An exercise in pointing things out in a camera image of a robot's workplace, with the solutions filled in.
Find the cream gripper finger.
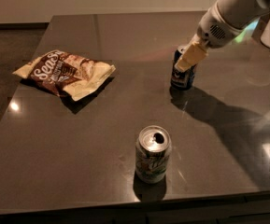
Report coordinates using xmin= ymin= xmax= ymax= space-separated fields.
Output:
xmin=175 ymin=42 xmax=208 ymax=72

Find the white green 7up can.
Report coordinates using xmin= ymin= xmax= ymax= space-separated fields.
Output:
xmin=135 ymin=125 xmax=172 ymax=184

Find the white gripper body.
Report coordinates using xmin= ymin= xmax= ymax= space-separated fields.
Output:
xmin=192 ymin=0 xmax=244 ymax=49

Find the blue pepsi can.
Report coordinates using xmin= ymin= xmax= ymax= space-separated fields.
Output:
xmin=170 ymin=45 xmax=197 ymax=91

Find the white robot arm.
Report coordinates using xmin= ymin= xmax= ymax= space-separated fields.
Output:
xmin=175 ymin=0 xmax=270 ymax=72

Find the brown white chip bag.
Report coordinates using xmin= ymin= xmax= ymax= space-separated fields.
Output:
xmin=13 ymin=49 xmax=116 ymax=102

